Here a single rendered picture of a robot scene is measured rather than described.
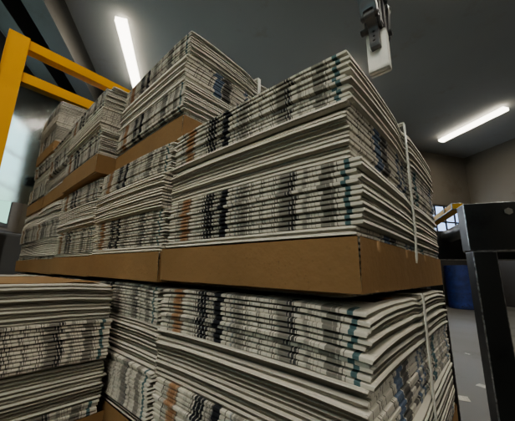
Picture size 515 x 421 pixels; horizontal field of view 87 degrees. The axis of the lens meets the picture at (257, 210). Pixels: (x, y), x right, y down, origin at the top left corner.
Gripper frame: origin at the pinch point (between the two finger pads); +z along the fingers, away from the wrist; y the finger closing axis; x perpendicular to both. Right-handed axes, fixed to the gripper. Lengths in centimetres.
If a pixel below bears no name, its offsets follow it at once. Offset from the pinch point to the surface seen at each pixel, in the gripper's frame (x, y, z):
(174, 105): -30.0, 16.9, 5.1
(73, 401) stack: -39, 23, 52
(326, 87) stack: -0.4, 18.2, 16.6
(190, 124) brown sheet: -27.0, 15.3, 9.1
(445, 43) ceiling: -2, -319, -244
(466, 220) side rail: 5, -46, 20
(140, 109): -45.3, 16.3, -0.9
